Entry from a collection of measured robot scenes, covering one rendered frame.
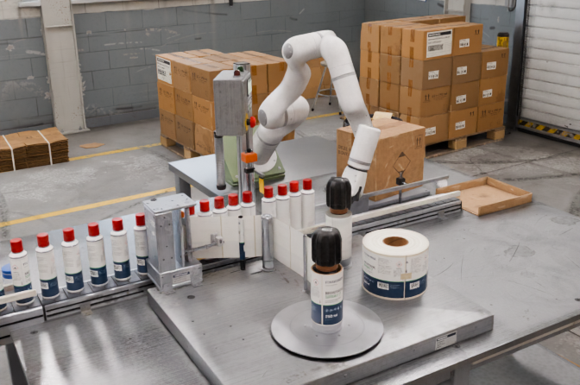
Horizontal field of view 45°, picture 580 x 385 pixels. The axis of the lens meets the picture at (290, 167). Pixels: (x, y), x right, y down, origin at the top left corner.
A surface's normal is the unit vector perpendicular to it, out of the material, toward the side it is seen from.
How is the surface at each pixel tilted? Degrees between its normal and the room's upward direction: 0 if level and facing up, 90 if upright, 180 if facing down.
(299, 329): 0
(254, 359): 0
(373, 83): 88
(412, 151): 90
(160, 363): 0
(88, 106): 90
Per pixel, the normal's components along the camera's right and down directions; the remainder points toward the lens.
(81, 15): 0.52, 0.26
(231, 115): -0.09, 0.31
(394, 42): -0.81, 0.19
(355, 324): -0.02, -0.95
